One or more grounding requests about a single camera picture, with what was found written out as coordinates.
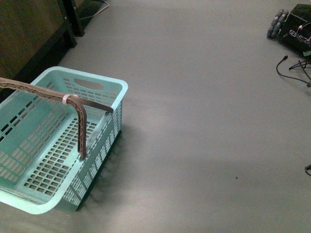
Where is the light blue plastic basket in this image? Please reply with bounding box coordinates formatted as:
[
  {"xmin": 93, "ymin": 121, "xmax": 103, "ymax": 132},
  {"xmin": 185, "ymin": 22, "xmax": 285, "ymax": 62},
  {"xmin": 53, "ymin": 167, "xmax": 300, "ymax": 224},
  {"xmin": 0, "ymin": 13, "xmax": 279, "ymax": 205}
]
[{"xmin": 0, "ymin": 67, "xmax": 128, "ymax": 215}]

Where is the dark wooden cabinet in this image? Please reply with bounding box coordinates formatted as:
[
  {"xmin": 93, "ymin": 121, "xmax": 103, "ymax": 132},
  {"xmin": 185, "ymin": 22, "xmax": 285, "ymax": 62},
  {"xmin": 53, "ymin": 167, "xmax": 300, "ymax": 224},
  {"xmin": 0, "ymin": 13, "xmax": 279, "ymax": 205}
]
[{"xmin": 0, "ymin": 0, "xmax": 83, "ymax": 79}]

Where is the grey roller wheel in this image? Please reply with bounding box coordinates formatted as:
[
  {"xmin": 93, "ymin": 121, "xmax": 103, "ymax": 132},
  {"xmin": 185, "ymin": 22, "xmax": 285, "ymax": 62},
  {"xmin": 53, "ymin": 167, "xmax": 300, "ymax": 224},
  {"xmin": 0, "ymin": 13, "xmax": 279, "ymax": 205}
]
[{"xmin": 266, "ymin": 9, "xmax": 289, "ymax": 38}]

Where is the white cable on floor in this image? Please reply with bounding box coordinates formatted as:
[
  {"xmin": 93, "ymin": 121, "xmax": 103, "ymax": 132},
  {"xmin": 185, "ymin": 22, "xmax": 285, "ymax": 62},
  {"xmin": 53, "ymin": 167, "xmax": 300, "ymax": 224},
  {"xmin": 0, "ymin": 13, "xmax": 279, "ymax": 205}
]
[{"xmin": 80, "ymin": 0, "xmax": 109, "ymax": 20}]

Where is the black cable on floor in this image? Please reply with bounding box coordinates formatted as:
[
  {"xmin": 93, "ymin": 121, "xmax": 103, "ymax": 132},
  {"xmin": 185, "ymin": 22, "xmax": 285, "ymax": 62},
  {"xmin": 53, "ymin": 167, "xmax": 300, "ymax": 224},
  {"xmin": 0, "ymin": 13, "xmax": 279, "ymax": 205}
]
[{"xmin": 276, "ymin": 55, "xmax": 311, "ymax": 88}]

